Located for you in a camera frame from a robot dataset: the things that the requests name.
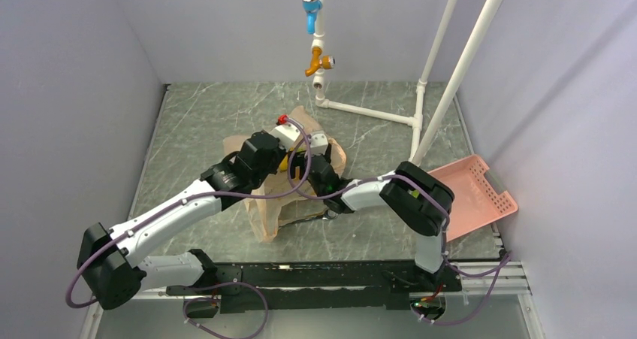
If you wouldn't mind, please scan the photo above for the yellow fake mango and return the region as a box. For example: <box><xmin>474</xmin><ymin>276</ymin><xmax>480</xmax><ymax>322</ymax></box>
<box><xmin>278</xmin><ymin>155</ymin><xmax>289</xmax><ymax>172</ymax></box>

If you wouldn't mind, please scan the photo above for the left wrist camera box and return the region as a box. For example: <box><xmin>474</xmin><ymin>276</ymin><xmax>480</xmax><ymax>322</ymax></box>
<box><xmin>270</xmin><ymin>114</ymin><xmax>305</xmax><ymax>150</ymax></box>

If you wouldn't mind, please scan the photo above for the orange tap valve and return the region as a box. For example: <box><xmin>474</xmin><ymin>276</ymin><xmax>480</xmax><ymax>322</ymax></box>
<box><xmin>304</xmin><ymin>46</ymin><xmax>335</xmax><ymax>77</ymax></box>

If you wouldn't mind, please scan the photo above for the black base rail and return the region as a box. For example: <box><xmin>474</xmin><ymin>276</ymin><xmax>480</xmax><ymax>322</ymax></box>
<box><xmin>166</xmin><ymin>260</ymin><xmax>462</xmax><ymax>313</ymax></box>

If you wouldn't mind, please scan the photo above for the blue tap valve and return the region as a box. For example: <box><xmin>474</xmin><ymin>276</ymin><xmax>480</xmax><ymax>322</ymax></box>
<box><xmin>302</xmin><ymin>0</ymin><xmax>322</xmax><ymax>35</ymax></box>

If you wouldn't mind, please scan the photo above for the pink plastic basket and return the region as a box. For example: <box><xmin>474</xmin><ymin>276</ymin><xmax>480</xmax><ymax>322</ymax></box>
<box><xmin>429</xmin><ymin>154</ymin><xmax>518</xmax><ymax>241</ymax></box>

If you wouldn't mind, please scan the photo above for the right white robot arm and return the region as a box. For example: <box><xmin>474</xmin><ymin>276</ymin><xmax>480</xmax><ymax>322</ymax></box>
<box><xmin>288</xmin><ymin>155</ymin><xmax>454</xmax><ymax>290</ymax></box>

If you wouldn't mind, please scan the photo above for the silver open-end wrench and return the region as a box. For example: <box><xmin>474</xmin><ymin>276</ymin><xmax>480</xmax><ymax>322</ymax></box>
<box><xmin>279</xmin><ymin>209</ymin><xmax>339</xmax><ymax>229</ymax></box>

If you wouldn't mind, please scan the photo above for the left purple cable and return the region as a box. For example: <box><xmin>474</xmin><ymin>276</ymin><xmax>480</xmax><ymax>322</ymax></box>
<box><xmin>65</xmin><ymin>117</ymin><xmax>313</xmax><ymax>310</ymax></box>

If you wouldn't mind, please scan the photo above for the orange banana-print plastic bag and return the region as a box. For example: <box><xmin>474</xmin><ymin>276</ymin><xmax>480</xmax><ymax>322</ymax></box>
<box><xmin>243</xmin><ymin>106</ymin><xmax>346</xmax><ymax>242</ymax></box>

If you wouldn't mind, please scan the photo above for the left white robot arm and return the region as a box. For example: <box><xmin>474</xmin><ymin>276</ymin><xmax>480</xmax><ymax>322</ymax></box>
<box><xmin>72</xmin><ymin>124</ymin><xmax>303</xmax><ymax>310</ymax></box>

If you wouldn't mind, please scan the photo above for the white PVC pipe frame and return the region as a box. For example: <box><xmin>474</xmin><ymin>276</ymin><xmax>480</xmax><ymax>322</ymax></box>
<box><xmin>310</xmin><ymin>0</ymin><xmax>503</xmax><ymax>162</ymax></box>

